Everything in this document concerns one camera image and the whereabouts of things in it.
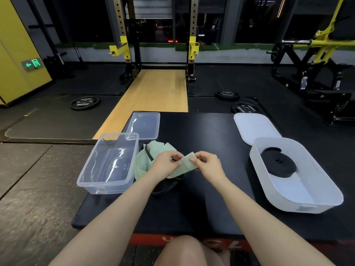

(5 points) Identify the person's right hand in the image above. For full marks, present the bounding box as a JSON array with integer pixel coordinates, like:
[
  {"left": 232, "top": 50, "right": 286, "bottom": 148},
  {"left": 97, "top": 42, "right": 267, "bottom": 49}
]
[{"left": 189, "top": 151, "right": 229, "bottom": 187}]

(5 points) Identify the person's left hand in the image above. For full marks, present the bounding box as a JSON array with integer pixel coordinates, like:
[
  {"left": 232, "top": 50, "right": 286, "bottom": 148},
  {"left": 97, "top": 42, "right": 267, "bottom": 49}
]
[{"left": 148, "top": 151, "right": 185, "bottom": 183}]

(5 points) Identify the thin black resistance band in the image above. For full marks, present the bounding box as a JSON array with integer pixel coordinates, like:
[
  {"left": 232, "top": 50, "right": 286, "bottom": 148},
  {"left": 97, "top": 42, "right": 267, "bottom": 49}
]
[{"left": 143, "top": 144, "right": 184, "bottom": 195}]

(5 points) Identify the wide black resistance band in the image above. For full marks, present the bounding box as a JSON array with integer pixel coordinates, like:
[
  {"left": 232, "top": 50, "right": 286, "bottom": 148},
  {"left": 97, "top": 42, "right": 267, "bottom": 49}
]
[{"left": 260, "top": 147, "right": 298, "bottom": 178}]

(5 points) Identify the clear plastic container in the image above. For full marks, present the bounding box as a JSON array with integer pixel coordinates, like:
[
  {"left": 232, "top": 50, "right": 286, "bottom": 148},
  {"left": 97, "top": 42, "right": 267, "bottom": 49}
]
[{"left": 77, "top": 132, "right": 140, "bottom": 195}]

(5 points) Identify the white plastic bin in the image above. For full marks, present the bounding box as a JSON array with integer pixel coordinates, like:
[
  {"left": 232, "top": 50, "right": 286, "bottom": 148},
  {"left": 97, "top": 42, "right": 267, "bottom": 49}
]
[{"left": 249, "top": 137, "right": 344, "bottom": 214}]

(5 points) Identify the person's left forearm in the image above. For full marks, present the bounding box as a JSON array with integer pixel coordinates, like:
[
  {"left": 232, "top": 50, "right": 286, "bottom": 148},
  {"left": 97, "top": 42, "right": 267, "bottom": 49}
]
[{"left": 48, "top": 174, "right": 164, "bottom": 266}]

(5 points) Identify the person's right forearm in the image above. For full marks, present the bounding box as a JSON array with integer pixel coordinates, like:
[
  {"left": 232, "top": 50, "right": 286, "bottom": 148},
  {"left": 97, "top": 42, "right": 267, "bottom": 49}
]
[{"left": 217, "top": 177, "right": 336, "bottom": 266}]

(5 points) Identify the person's left leg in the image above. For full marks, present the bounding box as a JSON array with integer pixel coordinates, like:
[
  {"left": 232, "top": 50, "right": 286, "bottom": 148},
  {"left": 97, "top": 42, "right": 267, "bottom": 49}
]
[{"left": 154, "top": 235, "right": 231, "bottom": 266}]

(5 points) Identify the black plyo platform red side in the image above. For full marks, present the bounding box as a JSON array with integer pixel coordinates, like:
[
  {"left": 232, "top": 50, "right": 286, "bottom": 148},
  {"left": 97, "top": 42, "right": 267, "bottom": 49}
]
[{"left": 71, "top": 110, "right": 355, "bottom": 252}]

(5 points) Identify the clear plastic lid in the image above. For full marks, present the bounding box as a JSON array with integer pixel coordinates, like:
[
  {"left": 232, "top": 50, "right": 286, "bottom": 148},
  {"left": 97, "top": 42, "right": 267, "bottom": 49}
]
[{"left": 125, "top": 112, "right": 161, "bottom": 141}]

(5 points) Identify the white plastic lid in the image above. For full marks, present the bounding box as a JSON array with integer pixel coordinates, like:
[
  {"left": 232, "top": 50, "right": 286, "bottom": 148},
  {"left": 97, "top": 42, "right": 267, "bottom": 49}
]
[{"left": 233, "top": 113, "right": 283, "bottom": 146}]

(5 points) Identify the black weight plate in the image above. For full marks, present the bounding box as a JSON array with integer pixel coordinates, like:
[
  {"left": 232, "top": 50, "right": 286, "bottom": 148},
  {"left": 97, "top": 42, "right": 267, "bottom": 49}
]
[
  {"left": 215, "top": 91, "right": 241, "bottom": 102},
  {"left": 70, "top": 96, "right": 101, "bottom": 111},
  {"left": 231, "top": 102, "right": 263, "bottom": 115}
]

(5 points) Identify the wooden lifting platform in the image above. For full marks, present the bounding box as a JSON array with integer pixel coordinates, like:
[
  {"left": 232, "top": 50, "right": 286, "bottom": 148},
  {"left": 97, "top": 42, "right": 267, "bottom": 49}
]
[{"left": 93, "top": 69, "right": 189, "bottom": 140}]

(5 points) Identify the black upright bar holder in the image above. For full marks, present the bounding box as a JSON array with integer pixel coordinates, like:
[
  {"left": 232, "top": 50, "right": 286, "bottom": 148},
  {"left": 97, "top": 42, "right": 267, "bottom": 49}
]
[{"left": 73, "top": 47, "right": 89, "bottom": 70}]

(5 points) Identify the yellow black squat rack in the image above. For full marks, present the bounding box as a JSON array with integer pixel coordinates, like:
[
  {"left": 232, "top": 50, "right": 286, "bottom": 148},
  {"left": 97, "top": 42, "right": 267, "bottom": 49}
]
[{"left": 104, "top": 0, "right": 200, "bottom": 96}]

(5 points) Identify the grey window blind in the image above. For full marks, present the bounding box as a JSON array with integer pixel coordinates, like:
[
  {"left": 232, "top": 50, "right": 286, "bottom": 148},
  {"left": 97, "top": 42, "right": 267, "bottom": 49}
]
[{"left": 125, "top": 0, "right": 174, "bottom": 20}]

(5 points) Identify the green exit sign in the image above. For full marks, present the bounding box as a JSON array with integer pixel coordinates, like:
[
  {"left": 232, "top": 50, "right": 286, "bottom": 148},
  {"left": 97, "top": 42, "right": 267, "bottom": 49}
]
[{"left": 21, "top": 58, "right": 44, "bottom": 71}]

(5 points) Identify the yellow black exercise machine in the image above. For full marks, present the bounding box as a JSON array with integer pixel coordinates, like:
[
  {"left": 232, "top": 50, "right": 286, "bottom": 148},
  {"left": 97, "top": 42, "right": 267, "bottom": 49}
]
[{"left": 266, "top": 0, "right": 355, "bottom": 126}]

